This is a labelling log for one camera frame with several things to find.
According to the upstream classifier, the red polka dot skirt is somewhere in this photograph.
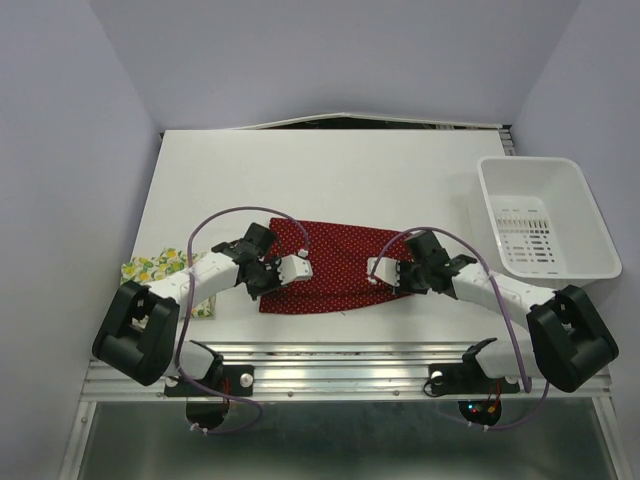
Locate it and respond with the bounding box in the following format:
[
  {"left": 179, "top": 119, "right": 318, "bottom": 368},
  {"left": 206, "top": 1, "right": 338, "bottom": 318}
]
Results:
[{"left": 259, "top": 221, "right": 398, "bottom": 315}]

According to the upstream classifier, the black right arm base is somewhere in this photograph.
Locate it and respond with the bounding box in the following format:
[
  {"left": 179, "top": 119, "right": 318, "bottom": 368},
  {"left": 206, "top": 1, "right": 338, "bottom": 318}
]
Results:
[{"left": 423, "top": 363, "right": 521, "bottom": 428}]

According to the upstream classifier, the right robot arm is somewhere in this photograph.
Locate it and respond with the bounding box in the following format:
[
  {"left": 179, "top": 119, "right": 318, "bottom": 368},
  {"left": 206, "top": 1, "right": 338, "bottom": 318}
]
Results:
[{"left": 392, "top": 227, "right": 619, "bottom": 393}]

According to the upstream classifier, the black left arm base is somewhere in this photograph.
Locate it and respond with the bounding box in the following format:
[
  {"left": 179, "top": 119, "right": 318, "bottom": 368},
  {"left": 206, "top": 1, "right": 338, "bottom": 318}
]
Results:
[{"left": 163, "top": 364, "right": 264, "bottom": 436}]

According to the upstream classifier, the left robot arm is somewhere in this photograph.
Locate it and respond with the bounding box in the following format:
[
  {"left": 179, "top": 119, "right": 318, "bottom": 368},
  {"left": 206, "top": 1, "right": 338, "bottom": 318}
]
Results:
[{"left": 92, "top": 223, "right": 279, "bottom": 386}]

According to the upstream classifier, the lemon print folded skirt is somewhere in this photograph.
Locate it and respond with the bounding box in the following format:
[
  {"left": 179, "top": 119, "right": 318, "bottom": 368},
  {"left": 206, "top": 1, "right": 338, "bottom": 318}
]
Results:
[{"left": 120, "top": 247, "right": 216, "bottom": 319}]

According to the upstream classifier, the white plastic basket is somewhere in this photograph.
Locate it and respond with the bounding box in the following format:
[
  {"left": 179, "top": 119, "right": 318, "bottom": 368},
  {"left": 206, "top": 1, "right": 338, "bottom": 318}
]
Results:
[{"left": 468, "top": 156, "right": 622, "bottom": 288}]

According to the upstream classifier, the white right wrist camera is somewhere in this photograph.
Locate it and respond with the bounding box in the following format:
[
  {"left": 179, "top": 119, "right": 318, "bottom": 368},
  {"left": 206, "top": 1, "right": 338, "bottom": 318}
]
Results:
[{"left": 367, "top": 257, "right": 400, "bottom": 287}]

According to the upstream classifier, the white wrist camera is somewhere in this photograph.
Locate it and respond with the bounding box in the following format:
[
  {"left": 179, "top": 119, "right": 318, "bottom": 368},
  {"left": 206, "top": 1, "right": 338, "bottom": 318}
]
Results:
[
  {"left": 367, "top": 257, "right": 400, "bottom": 287},
  {"left": 267, "top": 255, "right": 313, "bottom": 285}
]

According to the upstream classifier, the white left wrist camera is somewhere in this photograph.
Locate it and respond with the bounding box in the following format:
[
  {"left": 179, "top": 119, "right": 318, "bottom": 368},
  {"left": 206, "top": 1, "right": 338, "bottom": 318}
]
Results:
[{"left": 267, "top": 255, "right": 313, "bottom": 285}]

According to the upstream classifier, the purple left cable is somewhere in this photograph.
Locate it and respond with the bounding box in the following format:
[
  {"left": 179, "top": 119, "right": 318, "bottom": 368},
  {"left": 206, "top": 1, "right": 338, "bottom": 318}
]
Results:
[{"left": 177, "top": 206, "right": 311, "bottom": 435}]

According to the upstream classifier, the purple cable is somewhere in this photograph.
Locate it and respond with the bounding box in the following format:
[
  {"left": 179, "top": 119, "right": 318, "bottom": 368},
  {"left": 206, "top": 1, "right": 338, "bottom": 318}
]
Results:
[
  {"left": 177, "top": 206, "right": 311, "bottom": 435},
  {"left": 372, "top": 227, "right": 551, "bottom": 431}
]

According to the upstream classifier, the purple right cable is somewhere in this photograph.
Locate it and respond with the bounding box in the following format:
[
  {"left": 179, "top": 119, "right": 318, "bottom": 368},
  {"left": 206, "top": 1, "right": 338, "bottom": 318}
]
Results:
[{"left": 372, "top": 227, "right": 551, "bottom": 431}]

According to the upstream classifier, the aluminium frame rail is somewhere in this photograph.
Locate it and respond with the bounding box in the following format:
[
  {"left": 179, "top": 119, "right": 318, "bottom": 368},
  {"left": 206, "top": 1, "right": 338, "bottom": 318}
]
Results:
[{"left": 80, "top": 342, "right": 612, "bottom": 403}]

